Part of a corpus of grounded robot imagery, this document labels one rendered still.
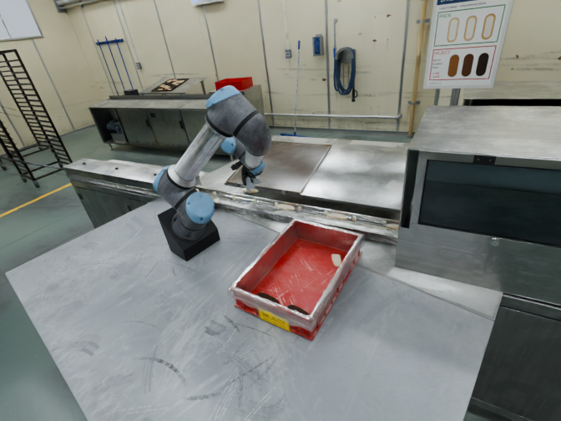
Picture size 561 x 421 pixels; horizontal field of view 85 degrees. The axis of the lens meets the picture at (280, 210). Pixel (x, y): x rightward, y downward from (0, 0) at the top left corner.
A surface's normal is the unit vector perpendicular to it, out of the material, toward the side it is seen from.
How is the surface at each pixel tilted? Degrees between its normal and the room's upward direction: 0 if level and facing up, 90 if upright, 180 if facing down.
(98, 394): 0
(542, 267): 90
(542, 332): 90
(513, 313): 90
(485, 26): 90
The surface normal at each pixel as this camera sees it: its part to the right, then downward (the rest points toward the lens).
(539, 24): -0.47, 0.51
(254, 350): -0.11, -0.85
